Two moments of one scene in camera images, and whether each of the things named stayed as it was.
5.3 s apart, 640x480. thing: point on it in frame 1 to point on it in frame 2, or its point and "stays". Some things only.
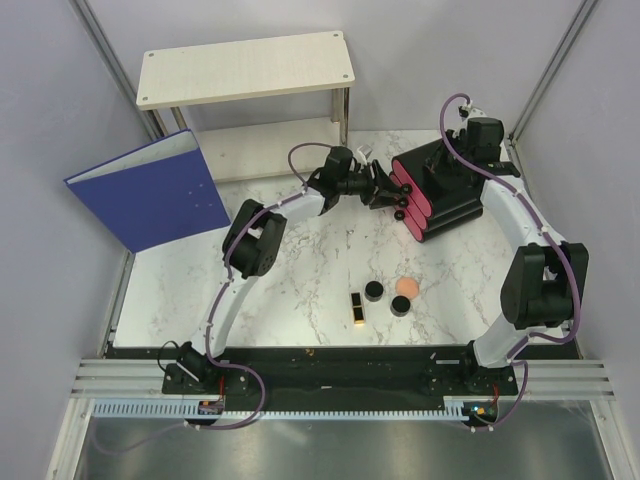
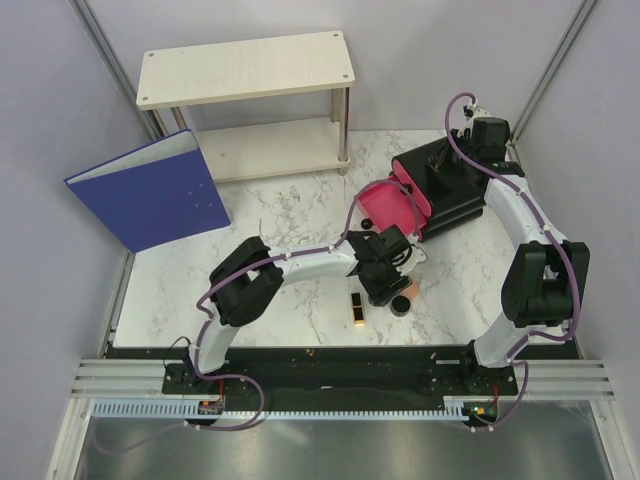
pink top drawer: [416, 192] stays
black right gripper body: [451, 163] stays
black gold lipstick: [357, 308] stays
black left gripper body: [362, 185] to [377, 286]
